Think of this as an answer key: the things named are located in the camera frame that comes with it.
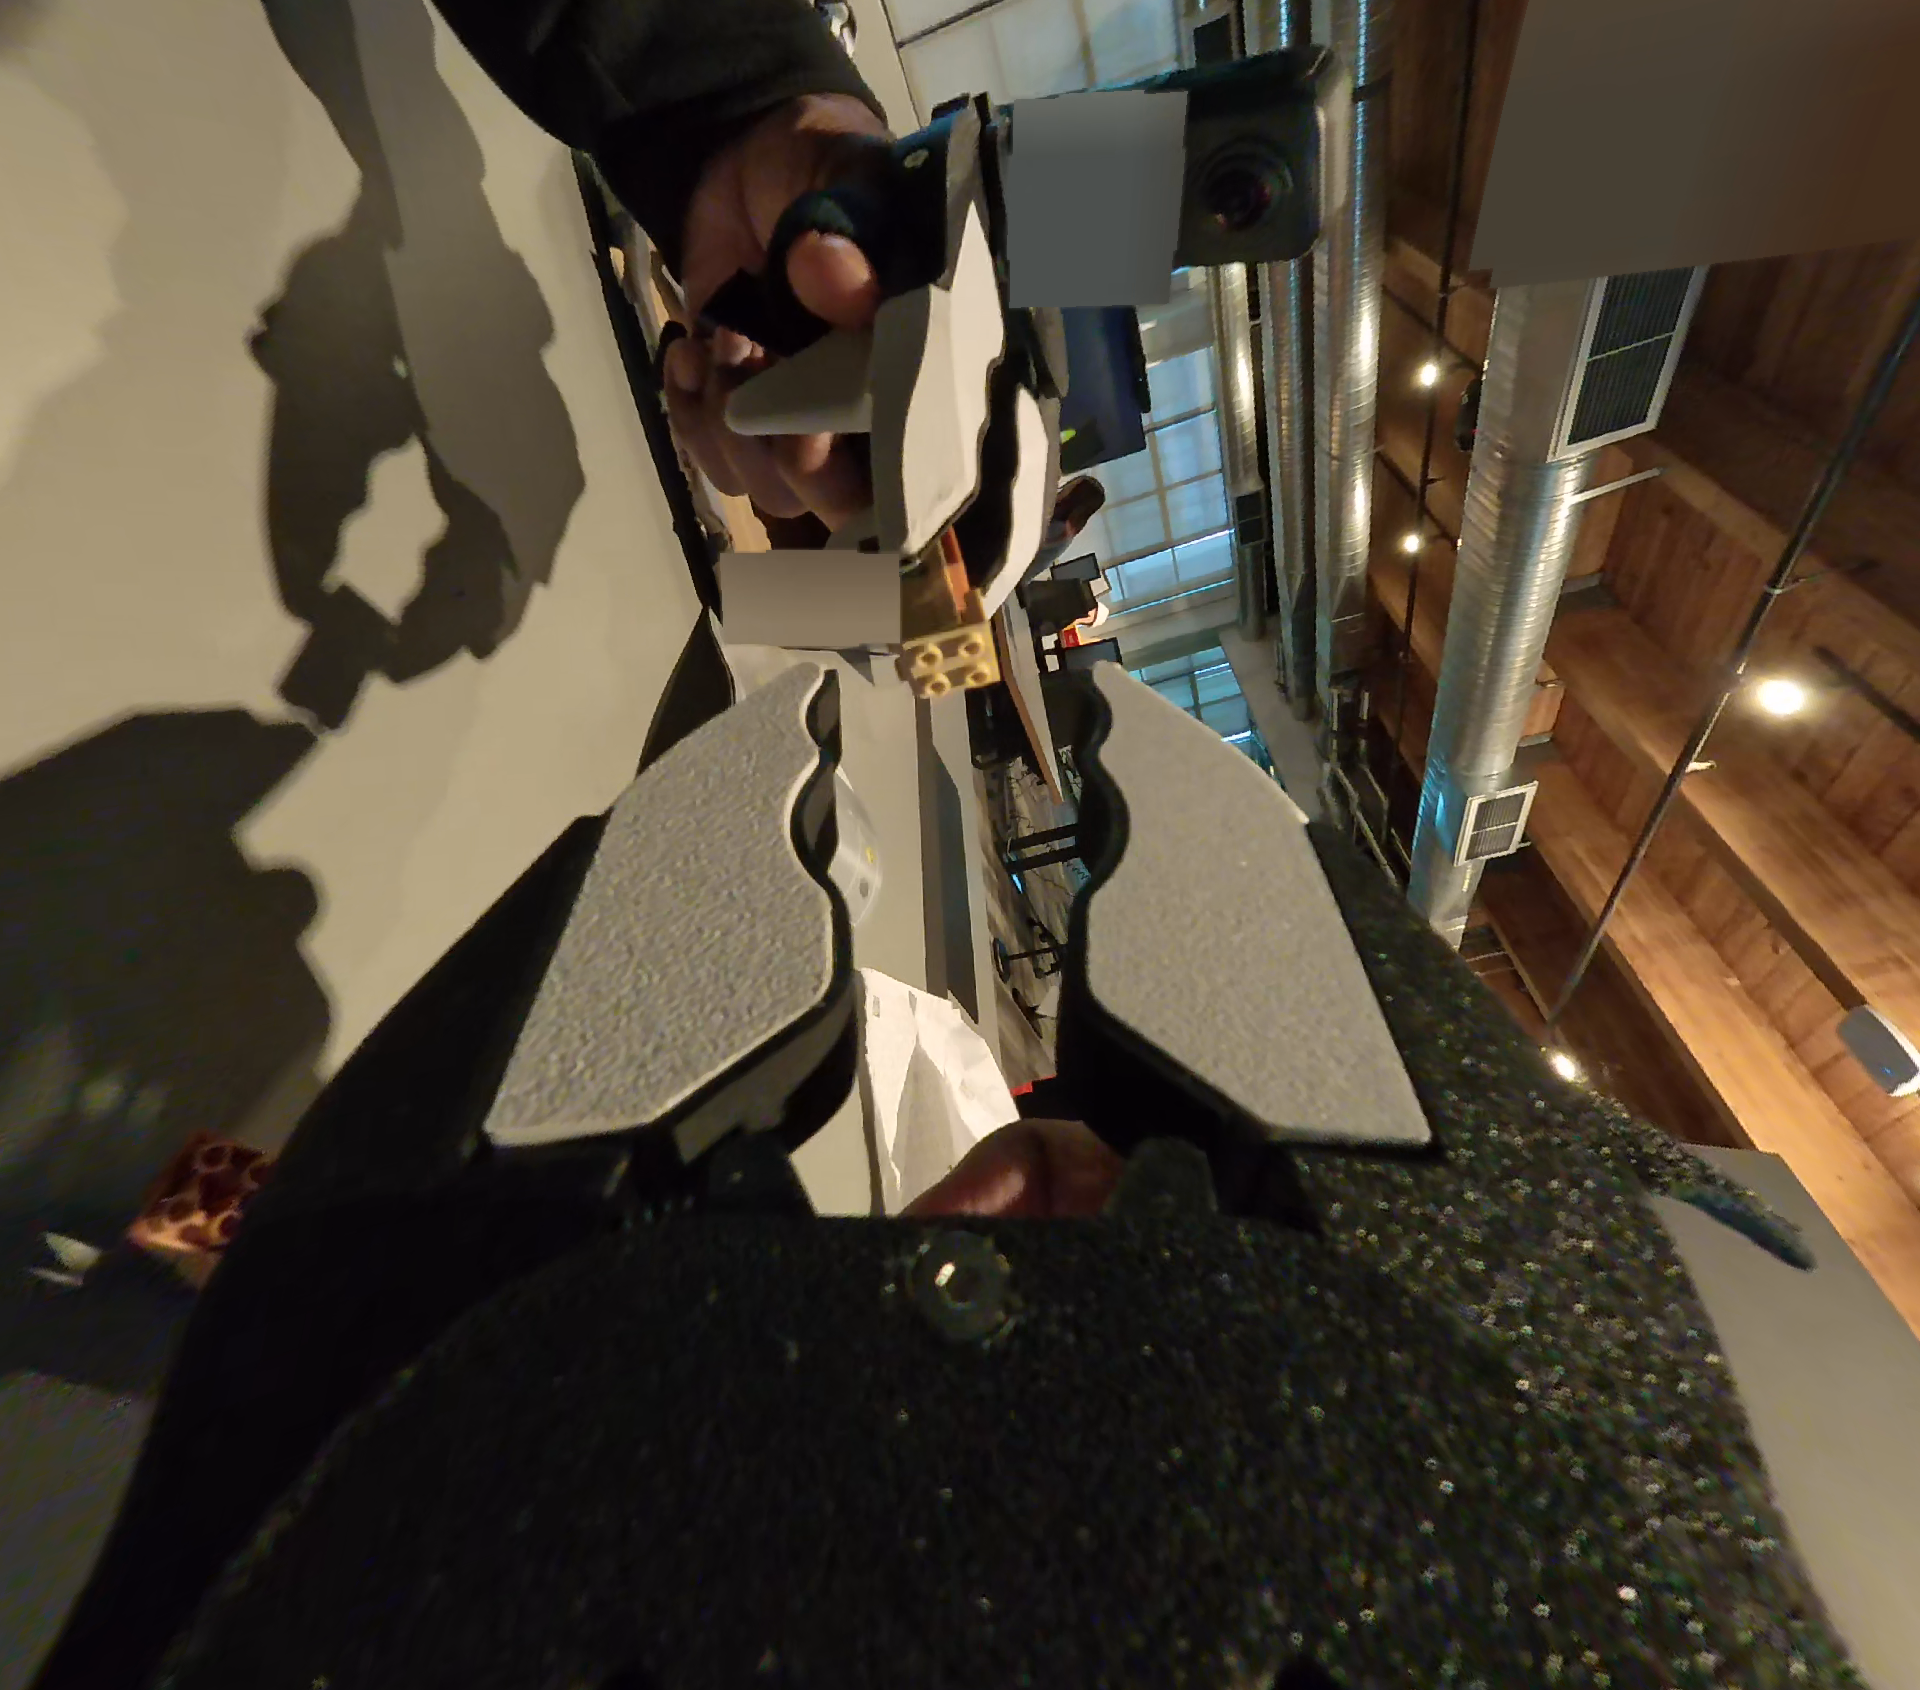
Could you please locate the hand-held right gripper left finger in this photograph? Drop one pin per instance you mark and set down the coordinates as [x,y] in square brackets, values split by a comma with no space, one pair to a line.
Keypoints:
[675,954]

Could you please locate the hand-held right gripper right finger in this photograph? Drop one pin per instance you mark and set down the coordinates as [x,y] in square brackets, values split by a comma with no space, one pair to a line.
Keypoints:
[1245,954]

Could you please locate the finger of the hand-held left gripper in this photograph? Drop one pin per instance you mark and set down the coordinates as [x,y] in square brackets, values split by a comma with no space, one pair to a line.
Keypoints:
[938,415]
[1039,504]

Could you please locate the small orange square plate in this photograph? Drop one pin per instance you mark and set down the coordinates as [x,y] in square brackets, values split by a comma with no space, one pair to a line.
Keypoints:
[953,588]

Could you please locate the small yellow studded brick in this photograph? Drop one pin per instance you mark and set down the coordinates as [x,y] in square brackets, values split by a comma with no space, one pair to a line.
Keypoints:
[948,658]

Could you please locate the orange brick assembly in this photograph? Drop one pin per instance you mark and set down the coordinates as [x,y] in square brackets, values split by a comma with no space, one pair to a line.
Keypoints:
[202,1203]

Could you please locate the grey desk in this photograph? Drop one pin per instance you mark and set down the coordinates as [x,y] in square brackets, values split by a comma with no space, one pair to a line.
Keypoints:
[150,221]

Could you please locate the person's left hand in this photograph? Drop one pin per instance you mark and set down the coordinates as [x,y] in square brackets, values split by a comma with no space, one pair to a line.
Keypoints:
[735,204]

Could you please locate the large black screen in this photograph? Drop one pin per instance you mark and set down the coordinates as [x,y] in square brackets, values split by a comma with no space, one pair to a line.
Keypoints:
[1103,385]

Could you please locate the crumpled white paper bag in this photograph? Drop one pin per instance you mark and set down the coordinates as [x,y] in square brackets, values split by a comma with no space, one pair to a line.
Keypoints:
[931,1090]

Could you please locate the white vent grille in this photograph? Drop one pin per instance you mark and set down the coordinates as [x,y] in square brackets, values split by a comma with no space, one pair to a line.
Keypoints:
[1628,355]

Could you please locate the ceiling spot lamp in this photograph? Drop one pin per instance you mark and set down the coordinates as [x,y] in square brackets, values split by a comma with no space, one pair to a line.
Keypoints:
[1780,696]

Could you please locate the large silver ventilation duct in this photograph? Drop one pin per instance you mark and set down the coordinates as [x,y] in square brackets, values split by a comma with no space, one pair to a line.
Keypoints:
[1501,610]

